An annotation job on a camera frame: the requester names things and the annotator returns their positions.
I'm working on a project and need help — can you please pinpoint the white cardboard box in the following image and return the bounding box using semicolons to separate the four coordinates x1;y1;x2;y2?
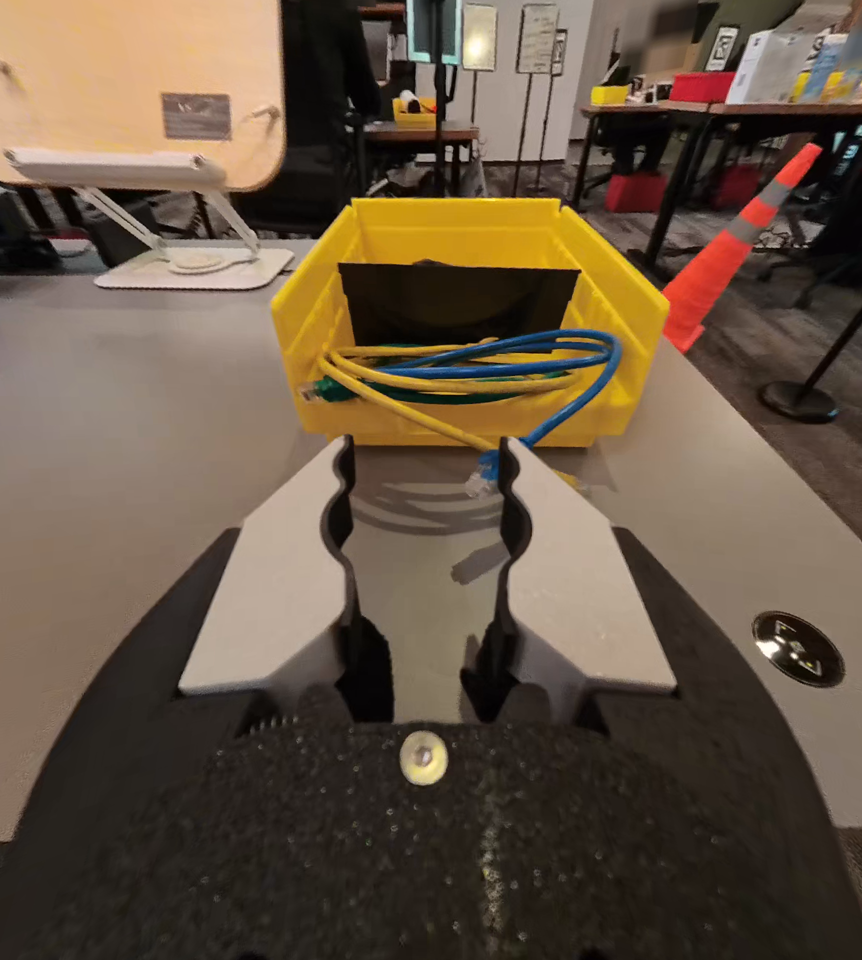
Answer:
725;30;816;105

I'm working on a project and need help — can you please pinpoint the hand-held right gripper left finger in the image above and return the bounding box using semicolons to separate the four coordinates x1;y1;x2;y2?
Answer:
178;435;396;725

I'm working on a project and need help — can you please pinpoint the small brown table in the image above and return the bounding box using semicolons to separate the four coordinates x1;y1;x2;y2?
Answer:
356;120;481;198

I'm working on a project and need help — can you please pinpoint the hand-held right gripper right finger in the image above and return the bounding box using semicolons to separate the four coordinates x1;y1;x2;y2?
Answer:
459;436;678;725

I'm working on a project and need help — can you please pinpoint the black divider panel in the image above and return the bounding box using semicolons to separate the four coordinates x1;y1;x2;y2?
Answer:
338;261;581;354

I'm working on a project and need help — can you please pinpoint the teal framed screen on stand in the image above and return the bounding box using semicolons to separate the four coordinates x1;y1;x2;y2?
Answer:
405;0;470;198

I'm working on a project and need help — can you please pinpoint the long brown table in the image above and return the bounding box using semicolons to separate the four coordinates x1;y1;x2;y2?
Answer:
573;96;862;282

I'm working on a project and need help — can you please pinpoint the yellow plastic bin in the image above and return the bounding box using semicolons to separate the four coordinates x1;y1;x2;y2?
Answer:
271;197;671;450

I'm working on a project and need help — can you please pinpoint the round black desk button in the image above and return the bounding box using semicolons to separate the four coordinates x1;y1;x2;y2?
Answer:
752;611;846;687

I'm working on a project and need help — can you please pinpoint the blue ethernet cable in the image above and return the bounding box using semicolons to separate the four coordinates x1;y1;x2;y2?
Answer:
371;330;621;502

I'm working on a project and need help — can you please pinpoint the green ethernet cable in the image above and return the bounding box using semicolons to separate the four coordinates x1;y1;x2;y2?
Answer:
299;341;582;406

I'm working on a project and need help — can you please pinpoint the yellow ethernet cable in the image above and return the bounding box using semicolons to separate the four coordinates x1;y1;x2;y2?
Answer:
317;337;590;492

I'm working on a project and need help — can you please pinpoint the white sign on stand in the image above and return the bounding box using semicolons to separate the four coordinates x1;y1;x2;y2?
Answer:
462;3;500;151
513;3;562;175

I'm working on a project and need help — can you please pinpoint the red plastic bin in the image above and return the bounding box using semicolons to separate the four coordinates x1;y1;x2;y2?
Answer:
668;72;737;105
710;165;764;211
604;172;670;214

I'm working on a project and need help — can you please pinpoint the orange traffic cone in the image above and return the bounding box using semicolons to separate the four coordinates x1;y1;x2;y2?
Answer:
662;142;824;354

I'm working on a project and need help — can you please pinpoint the printed tag card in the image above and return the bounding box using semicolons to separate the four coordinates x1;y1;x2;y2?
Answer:
704;24;741;73

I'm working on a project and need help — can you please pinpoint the black stanchion post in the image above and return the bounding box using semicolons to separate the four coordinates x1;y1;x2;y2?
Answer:
759;247;862;425

